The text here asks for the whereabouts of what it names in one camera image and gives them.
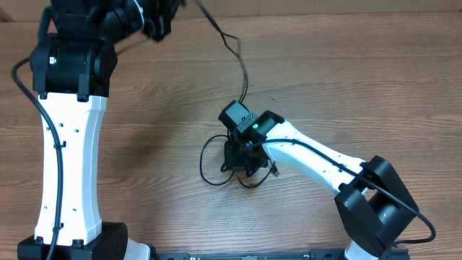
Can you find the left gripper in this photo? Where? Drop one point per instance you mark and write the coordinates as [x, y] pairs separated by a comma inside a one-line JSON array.
[[163, 12]]

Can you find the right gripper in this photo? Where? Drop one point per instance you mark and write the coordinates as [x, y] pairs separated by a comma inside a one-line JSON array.
[[232, 164]]

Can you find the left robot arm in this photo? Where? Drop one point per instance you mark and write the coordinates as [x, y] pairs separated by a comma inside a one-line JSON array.
[[71, 65]]

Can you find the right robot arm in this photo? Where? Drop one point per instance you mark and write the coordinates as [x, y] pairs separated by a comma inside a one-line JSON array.
[[374, 205]]

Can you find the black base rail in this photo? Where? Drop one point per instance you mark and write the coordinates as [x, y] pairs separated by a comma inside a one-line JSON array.
[[315, 254]]

